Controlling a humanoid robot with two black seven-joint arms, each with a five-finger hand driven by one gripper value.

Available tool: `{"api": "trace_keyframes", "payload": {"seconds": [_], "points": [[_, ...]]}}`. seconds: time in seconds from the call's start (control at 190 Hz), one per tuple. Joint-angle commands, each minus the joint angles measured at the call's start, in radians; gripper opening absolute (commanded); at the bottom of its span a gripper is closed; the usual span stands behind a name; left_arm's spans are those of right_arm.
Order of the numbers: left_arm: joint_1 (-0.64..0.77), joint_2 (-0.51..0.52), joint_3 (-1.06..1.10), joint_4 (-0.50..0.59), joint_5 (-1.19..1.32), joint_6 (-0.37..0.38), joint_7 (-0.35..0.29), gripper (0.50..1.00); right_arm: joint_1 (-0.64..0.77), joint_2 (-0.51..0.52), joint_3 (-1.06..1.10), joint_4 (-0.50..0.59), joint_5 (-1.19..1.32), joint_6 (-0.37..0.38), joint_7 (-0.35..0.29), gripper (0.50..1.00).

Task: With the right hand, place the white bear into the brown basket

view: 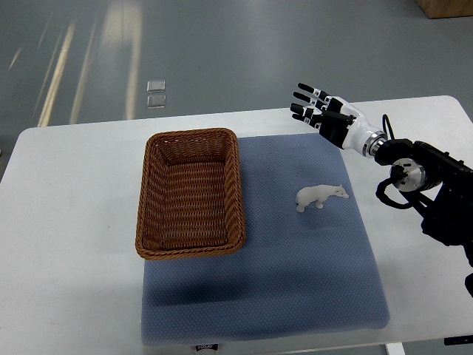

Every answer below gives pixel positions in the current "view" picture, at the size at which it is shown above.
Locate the clear floor tile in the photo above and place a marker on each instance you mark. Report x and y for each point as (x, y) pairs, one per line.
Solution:
(156, 101)
(156, 85)

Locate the lower clear floor tile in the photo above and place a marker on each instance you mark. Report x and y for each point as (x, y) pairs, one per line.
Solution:
(156, 101)

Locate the white bear figurine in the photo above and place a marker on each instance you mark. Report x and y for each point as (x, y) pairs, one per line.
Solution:
(318, 195)

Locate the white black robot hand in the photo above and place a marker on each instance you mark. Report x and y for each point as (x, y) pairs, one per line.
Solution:
(337, 121)

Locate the brown wicker basket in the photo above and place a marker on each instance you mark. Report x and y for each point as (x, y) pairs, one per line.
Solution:
(191, 200)

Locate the upper clear floor tile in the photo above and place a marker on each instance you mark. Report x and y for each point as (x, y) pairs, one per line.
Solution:
(156, 85)

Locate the blue quilted mat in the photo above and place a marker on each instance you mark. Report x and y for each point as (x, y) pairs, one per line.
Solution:
(298, 272)

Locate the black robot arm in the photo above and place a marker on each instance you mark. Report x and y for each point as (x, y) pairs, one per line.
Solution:
(436, 185)

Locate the wooden box corner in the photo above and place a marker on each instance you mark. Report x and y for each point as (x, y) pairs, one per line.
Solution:
(436, 9)

